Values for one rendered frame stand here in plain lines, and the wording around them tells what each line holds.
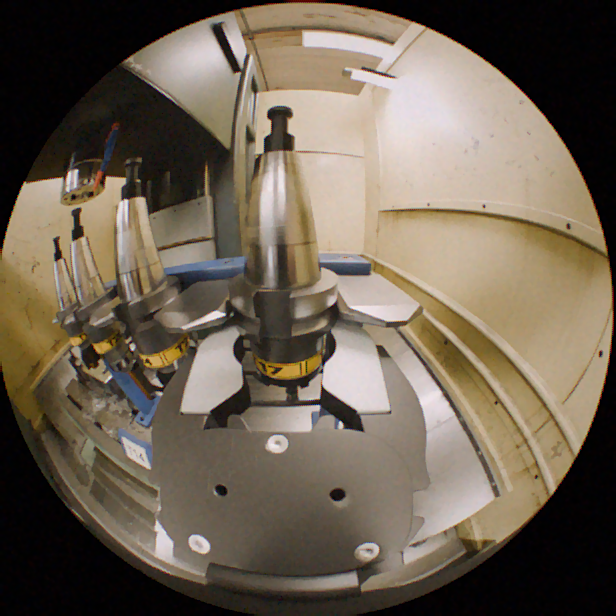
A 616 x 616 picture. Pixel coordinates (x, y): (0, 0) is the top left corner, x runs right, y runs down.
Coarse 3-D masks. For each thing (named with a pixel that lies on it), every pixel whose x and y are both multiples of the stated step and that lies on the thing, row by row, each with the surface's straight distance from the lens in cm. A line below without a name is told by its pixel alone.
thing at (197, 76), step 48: (144, 48) 51; (192, 48) 69; (240, 48) 123; (96, 96) 50; (144, 96) 50; (192, 96) 60; (48, 144) 62; (96, 144) 66; (144, 144) 69; (192, 144) 73
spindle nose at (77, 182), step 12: (72, 156) 66; (84, 156) 64; (96, 156) 64; (72, 168) 64; (84, 168) 62; (96, 168) 63; (72, 180) 62; (84, 180) 61; (60, 192) 67; (72, 192) 63; (84, 192) 65; (96, 192) 68; (72, 204) 72
